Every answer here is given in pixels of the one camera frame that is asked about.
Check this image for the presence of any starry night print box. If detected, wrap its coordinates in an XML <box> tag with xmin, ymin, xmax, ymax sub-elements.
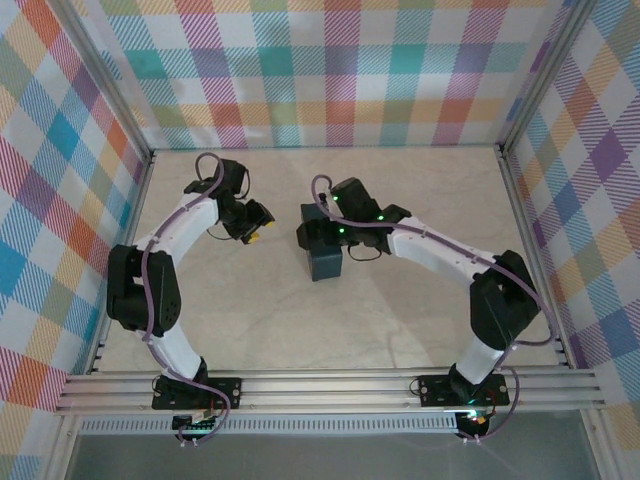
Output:
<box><xmin>299</xmin><ymin>201</ymin><xmax>347</xmax><ymax>284</ymax></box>

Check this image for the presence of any small controller circuit board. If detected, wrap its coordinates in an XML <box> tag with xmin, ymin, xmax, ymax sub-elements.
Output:
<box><xmin>456</xmin><ymin>408</ymin><xmax>495</xmax><ymax>430</ymax></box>
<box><xmin>171</xmin><ymin>411</ymin><xmax>222</xmax><ymax>432</ymax></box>

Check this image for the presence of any aluminium side rail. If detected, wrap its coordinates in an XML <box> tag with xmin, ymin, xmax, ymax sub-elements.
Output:
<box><xmin>85</xmin><ymin>149</ymin><xmax>157</xmax><ymax>376</ymax></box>
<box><xmin>496</xmin><ymin>143</ymin><xmax>577</xmax><ymax>372</ymax></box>

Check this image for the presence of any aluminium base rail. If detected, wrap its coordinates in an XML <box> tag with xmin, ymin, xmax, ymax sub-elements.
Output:
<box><xmin>53</xmin><ymin>368</ymin><xmax>607</xmax><ymax>414</ymax></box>

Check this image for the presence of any aluminium frame post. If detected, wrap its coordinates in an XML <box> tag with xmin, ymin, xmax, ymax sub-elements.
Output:
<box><xmin>498</xmin><ymin>0</ymin><xmax>597</xmax><ymax>152</ymax></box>
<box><xmin>47</xmin><ymin>0</ymin><xmax>157</xmax><ymax>157</ymax></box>

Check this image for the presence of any grey slotted cable duct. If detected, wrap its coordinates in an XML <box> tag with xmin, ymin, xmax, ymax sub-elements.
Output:
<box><xmin>78</xmin><ymin>411</ymin><xmax>462</xmax><ymax>436</ymax></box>

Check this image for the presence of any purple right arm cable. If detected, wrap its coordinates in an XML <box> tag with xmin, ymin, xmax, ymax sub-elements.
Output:
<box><xmin>310</xmin><ymin>173</ymin><xmax>558</xmax><ymax>445</ymax></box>

